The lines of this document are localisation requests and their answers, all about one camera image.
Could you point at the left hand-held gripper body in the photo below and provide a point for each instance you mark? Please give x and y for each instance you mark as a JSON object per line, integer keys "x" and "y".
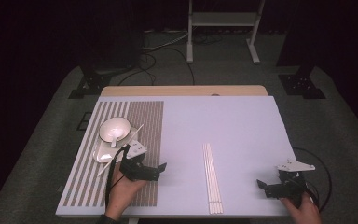
{"x": 135, "y": 169}

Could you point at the white bowl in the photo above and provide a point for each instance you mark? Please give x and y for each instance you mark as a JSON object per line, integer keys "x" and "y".
{"x": 121, "y": 126}

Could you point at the white square plate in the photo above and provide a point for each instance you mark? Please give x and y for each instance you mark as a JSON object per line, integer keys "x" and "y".
{"x": 104, "y": 154}

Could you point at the white metal stand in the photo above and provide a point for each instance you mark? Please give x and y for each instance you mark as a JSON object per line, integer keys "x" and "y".
{"x": 223, "y": 19}

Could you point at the dark floor outlet box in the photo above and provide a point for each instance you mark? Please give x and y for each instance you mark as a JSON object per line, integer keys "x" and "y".
{"x": 84, "y": 124}

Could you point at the person's right hand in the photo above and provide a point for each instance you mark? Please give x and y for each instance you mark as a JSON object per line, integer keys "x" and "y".
{"x": 306, "y": 213}

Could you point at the wooden table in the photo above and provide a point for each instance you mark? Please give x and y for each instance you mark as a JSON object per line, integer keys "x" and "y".
{"x": 167, "y": 90}

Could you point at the white spoon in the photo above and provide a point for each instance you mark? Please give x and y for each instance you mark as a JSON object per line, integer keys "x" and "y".
{"x": 114, "y": 141}

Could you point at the bundle of white chopsticks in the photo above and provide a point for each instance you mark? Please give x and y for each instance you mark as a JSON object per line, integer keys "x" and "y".
{"x": 213, "y": 180}

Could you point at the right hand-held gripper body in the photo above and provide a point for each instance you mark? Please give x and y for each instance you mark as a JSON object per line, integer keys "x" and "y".
{"x": 289, "y": 188}

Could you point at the white table cover sheet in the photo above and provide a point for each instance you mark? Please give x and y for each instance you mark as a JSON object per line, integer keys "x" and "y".
{"x": 245, "y": 130}

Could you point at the single white chopstick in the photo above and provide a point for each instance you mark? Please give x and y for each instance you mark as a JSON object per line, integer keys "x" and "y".
{"x": 136, "y": 132}

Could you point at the striped placemat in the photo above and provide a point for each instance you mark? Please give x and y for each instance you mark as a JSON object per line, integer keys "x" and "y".
{"x": 149, "y": 124}

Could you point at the black stand base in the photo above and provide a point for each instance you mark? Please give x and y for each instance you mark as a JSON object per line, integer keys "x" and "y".
{"x": 301, "y": 85}

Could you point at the black equipment stand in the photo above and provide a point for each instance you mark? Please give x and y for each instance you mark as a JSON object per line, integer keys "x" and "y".
{"x": 90, "y": 84}

